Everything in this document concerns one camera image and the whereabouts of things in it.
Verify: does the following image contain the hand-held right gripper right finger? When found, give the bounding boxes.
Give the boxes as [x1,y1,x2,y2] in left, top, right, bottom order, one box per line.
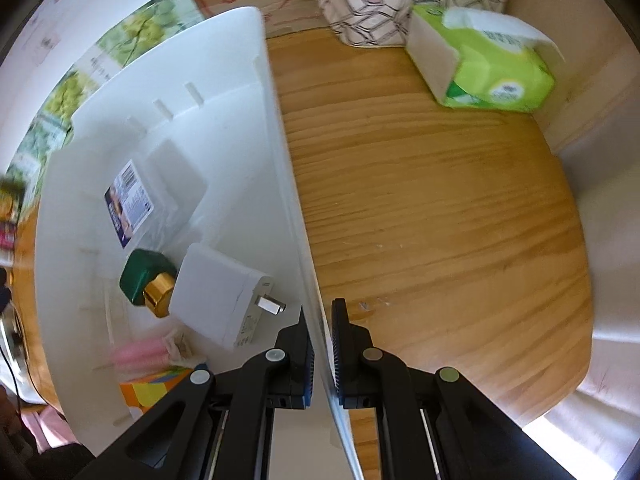
[330,298,566,480]

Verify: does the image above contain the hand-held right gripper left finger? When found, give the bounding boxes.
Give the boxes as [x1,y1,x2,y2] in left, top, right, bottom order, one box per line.
[97,305,316,480]

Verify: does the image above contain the white charger plug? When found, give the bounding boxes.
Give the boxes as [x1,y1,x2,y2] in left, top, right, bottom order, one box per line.
[169,242,288,352]

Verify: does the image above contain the multicoloured puzzle cube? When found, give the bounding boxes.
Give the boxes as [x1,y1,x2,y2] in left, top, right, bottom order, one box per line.
[119,364,208,415]

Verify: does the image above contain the pink item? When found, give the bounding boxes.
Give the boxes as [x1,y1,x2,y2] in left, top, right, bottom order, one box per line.
[107,329,197,376]

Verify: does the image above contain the white plastic storage bin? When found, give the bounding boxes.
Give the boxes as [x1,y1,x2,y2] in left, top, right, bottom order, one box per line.
[34,6,366,480]

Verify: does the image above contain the pink cloth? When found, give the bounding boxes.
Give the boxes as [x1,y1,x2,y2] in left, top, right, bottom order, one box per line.
[20,404,78,455]

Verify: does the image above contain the green tissue pack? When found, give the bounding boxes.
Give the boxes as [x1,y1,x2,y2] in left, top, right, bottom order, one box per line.
[405,2,567,113]

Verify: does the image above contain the blurred colourful packets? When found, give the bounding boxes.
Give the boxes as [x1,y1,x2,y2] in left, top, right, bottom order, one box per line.
[0,175,27,267]

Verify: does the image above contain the printed canvas bag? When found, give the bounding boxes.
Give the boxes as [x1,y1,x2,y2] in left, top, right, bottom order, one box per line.
[310,0,518,50]

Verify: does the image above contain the green grape printed poster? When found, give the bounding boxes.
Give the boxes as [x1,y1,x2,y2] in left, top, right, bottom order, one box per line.
[9,0,203,203]

